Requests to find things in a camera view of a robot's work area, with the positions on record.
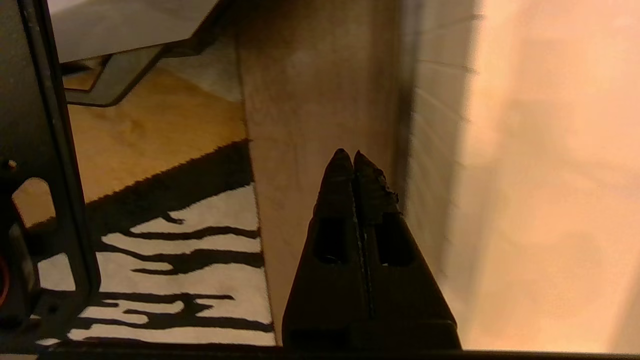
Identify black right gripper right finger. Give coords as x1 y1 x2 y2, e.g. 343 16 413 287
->
353 150 462 351

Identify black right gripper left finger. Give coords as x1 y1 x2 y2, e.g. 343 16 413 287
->
281 148 372 351

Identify white TV cabinet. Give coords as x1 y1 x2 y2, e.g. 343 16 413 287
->
445 0 640 353

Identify black white zebra rug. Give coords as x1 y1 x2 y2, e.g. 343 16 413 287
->
27 139 277 347

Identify grey furniture with angled leg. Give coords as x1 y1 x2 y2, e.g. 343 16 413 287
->
47 0 223 108

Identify black robot chassis frame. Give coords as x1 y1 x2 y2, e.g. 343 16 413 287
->
0 0 102 346

